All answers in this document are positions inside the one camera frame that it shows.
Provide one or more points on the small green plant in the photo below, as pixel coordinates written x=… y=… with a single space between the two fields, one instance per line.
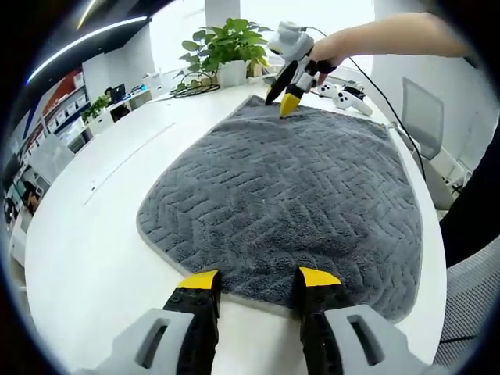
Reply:
x=95 y=108

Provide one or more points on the grey textured towel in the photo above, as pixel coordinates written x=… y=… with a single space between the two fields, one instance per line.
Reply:
x=289 y=203

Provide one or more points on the grey mesh office chair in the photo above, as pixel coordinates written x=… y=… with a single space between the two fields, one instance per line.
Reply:
x=472 y=297

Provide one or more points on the white game controller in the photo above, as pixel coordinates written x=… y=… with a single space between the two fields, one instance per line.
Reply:
x=353 y=102
x=327 y=90

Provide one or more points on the green potted plant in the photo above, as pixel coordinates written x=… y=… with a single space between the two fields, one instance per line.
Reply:
x=226 y=43

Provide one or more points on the person's dark clothing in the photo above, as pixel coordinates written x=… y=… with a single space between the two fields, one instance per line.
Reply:
x=474 y=203

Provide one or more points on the white background desk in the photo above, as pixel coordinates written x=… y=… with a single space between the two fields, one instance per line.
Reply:
x=125 y=103

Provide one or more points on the person's right hand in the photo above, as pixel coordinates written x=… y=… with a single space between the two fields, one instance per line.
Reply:
x=332 y=54

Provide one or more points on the shelf with white bins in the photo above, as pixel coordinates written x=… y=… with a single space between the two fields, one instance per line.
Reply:
x=64 y=105

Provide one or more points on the white plant pot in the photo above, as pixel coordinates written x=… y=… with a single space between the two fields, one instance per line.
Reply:
x=232 y=73

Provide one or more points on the ceiling light strip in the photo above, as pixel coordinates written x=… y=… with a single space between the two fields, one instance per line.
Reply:
x=84 y=45

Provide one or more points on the light grey mesh chair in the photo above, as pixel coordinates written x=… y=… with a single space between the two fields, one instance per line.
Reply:
x=427 y=129

